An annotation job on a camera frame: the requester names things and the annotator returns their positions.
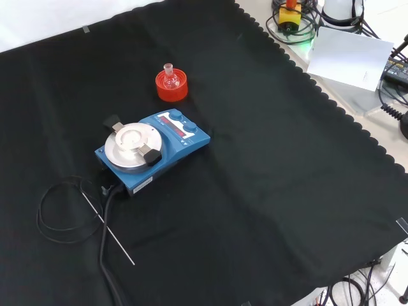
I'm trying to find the black coiled cable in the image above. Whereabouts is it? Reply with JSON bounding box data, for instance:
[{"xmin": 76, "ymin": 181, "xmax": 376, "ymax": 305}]
[{"xmin": 381, "ymin": 104, "xmax": 405, "ymax": 121}]

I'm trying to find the yellow stop button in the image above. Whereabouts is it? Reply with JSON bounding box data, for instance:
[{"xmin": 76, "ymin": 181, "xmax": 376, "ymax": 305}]
[{"xmin": 277, "ymin": 0, "xmax": 302, "ymax": 33}]

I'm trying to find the thin steel probe rod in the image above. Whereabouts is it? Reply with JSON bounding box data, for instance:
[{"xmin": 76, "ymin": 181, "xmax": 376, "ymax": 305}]
[{"xmin": 82, "ymin": 191, "xmax": 136, "ymax": 266}]

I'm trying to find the thick black power cable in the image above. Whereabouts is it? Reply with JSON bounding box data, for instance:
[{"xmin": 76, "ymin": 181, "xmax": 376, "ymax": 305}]
[{"xmin": 99, "ymin": 184, "xmax": 129, "ymax": 306}]

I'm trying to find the black floor cable bundle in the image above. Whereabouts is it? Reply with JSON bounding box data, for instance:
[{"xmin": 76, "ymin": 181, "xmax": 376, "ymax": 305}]
[{"xmin": 318, "ymin": 264, "xmax": 399, "ymax": 306}]

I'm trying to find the pale white board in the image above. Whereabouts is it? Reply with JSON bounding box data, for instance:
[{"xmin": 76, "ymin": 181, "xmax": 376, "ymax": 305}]
[{"xmin": 306, "ymin": 26, "xmax": 395, "ymax": 92}]

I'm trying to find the orange flask support ring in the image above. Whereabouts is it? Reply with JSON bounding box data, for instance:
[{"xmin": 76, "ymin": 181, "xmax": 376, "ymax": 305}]
[{"xmin": 155, "ymin": 70, "xmax": 189, "ymax": 103}]

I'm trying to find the black looped cable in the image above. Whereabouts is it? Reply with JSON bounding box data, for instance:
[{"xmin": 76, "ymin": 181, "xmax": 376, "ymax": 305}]
[{"xmin": 265, "ymin": 11, "xmax": 317, "ymax": 46}]

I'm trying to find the blue heater with steel plate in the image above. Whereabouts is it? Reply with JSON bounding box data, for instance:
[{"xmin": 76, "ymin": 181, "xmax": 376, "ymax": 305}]
[{"xmin": 94, "ymin": 108, "xmax": 212, "ymax": 198}]

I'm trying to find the black power adapter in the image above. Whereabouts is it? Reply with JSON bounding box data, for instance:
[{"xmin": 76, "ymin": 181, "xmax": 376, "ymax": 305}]
[{"xmin": 382, "ymin": 55, "xmax": 408, "ymax": 85}]

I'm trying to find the thin black probe cable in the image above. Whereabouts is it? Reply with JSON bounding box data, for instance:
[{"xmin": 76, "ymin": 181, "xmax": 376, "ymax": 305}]
[{"xmin": 36, "ymin": 175, "xmax": 106, "ymax": 245}]

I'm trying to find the black bench cloth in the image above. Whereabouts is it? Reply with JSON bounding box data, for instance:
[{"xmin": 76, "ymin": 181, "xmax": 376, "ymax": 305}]
[{"xmin": 0, "ymin": 0, "xmax": 408, "ymax": 306}]

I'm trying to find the clear round-bottom glass flask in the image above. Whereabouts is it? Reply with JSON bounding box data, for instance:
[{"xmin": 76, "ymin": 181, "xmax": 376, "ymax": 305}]
[{"xmin": 163, "ymin": 63, "xmax": 179, "ymax": 90}]

